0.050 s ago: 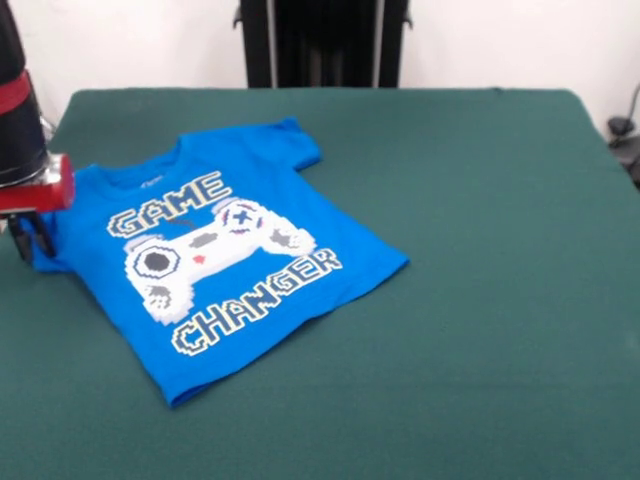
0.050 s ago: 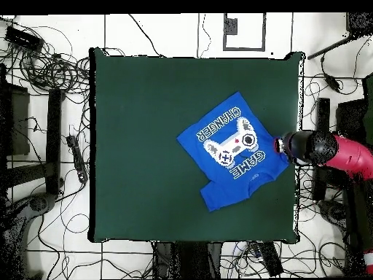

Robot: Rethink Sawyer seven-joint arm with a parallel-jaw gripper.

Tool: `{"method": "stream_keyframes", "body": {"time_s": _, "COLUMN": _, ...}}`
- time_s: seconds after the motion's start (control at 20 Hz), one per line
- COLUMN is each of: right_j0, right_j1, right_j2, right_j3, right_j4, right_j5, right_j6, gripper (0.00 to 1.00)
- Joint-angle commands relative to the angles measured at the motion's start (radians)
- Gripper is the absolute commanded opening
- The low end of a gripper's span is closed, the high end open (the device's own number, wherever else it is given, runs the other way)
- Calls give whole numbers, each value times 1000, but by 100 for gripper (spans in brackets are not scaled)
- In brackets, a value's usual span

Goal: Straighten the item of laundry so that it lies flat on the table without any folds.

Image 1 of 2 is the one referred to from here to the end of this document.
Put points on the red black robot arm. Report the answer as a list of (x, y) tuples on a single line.
[(15, 100)]

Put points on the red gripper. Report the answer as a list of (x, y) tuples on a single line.
[(40, 195)]

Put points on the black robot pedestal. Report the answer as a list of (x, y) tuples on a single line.
[(325, 40)]

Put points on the blue printed t-shirt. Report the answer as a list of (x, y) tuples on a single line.
[(280, 170)]

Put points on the dark green table cloth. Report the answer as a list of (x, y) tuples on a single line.
[(450, 250)]

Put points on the black round adapter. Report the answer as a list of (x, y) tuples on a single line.
[(620, 125)]

